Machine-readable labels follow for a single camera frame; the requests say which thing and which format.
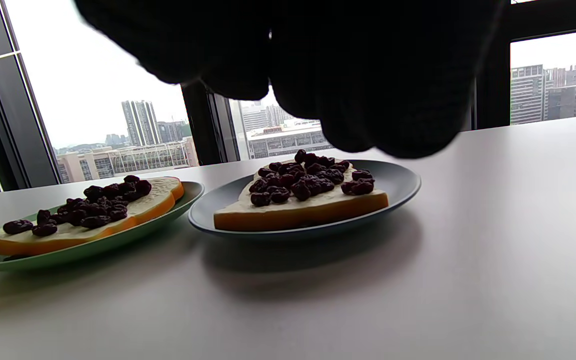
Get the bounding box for white toast slice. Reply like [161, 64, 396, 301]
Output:
[0, 176, 185, 257]
[213, 159, 390, 232]

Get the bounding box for person's right hand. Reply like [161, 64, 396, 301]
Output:
[72, 0, 506, 160]

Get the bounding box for blue plate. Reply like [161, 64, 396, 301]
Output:
[188, 159, 422, 240]

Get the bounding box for dark cranberries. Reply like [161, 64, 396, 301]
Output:
[248, 149, 376, 208]
[2, 175, 153, 238]

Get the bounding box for green plate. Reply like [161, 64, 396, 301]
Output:
[0, 181, 205, 273]

